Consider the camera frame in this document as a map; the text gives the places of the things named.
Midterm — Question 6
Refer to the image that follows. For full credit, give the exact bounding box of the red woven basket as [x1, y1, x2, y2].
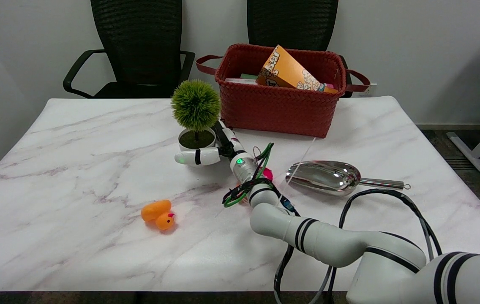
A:
[196, 43, 371, 138]

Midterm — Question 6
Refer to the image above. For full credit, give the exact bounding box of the green ball plant white pot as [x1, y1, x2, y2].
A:
[170, 79, 222, 155]

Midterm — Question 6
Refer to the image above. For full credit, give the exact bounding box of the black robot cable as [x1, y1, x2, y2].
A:
[274, 189, 443, 304]

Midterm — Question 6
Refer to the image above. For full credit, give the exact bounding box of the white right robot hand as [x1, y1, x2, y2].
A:
[175, 120, 247, 166]

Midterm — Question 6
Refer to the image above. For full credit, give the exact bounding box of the orange popcorn box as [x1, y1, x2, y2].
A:
[256, 45, 338, 93]

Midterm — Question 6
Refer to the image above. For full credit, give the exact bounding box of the orange rubber duck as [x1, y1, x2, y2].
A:
[141, 200, 176, 231]

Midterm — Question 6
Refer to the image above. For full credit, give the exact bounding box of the thin white cable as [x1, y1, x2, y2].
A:
[277, 137, 316, 205]

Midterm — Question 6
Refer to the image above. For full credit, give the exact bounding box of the black mesh office chair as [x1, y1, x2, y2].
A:
[247, 0, 352, 98]

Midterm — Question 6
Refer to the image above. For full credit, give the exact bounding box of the white desk leg frame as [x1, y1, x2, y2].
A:
[447, 110, 480, 189]

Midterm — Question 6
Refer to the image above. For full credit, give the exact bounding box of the black office chair with armrests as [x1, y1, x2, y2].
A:
[63, 0, 196, 99]

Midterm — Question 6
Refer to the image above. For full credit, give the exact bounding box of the shiny metal scoop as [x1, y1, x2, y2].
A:
[286, 160, 411, 197]

